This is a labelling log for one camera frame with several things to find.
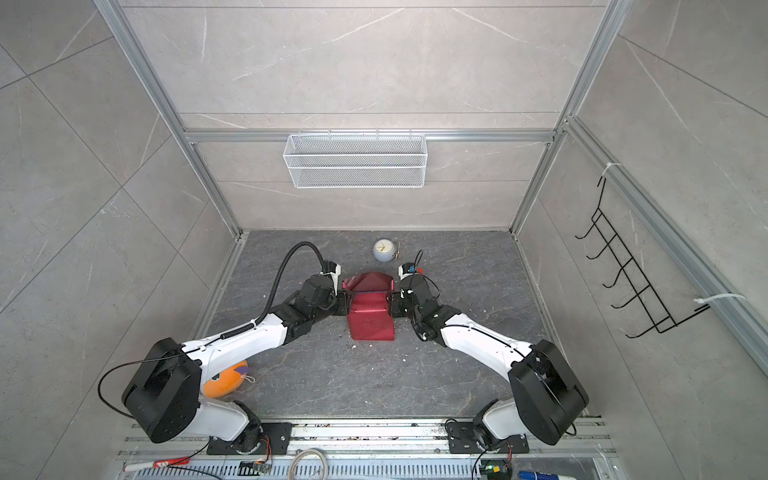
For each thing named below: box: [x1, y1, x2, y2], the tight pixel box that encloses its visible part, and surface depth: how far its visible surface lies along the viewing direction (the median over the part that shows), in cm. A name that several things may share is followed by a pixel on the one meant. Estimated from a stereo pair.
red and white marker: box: [123, 457, 191, 472], surface depth 71 cm
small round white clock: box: [372, 238, 397, 263], surface depth 113 cm
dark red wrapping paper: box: [342, 271, 396, 341], surface depth 88 cm
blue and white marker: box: [519, 471, 576, 480], surface depth 69 cm
